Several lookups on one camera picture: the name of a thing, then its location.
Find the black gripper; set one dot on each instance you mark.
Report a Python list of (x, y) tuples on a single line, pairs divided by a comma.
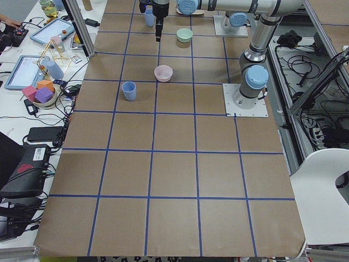
[(159, 11)]

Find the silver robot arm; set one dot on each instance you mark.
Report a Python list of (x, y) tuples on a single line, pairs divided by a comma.
[(254, 75), (235, 24)]

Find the green bowl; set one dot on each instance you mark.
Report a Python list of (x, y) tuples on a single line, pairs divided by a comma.
[(184, 35)]

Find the pink bowl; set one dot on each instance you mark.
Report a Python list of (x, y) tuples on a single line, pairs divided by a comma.
[(163, 73)]

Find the blue cup on table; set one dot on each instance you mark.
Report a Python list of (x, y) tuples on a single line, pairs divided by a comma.
[(129, 90)]

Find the pale blue cup on desk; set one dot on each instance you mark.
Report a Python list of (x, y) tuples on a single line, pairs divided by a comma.
[(54, 70)]

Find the bowl of foam cubes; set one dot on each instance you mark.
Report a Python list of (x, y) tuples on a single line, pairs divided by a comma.
[(43, 96)]

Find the brown paper table mat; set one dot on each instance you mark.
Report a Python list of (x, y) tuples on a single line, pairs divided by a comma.
[(168, 174)]

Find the blue tablet at edge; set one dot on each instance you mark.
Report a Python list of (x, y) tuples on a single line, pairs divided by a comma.
[(26, 72)]

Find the black power adapter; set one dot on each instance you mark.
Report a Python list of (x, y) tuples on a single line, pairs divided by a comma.
[(43, 134)]

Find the white chair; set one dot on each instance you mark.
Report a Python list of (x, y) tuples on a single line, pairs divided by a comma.
[(322, 209)]

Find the aluminium frame post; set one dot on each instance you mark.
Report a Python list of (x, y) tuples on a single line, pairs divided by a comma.
[(78, 22)]

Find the blue tablet near frame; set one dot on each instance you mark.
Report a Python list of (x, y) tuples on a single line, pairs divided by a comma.
[(56, 27)]

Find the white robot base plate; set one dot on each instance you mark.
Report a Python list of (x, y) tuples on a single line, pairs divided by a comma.
[(236, 105)]

